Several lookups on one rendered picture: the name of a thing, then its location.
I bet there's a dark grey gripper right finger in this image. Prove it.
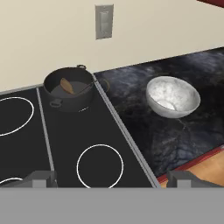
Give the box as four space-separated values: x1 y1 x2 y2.
166 170 223 188

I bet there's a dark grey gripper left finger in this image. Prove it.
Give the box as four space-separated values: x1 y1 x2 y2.
8 170 59 188

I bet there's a black hob with white rings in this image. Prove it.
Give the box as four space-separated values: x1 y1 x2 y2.
0 73 162 188

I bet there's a white marbled bowl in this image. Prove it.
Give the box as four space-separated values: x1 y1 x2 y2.
145 75 201 119

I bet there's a dark grey pot with handles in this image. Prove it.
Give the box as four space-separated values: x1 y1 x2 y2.
43 64 95 113

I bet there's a wooden ladle with dark handle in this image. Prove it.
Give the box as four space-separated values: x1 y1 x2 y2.
59 77 110 95

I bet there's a grey wall switch plate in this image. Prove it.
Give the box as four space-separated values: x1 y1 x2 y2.
94 3 115 40

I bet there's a dark red wall cabinet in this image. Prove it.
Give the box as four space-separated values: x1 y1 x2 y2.
197 0 224 7

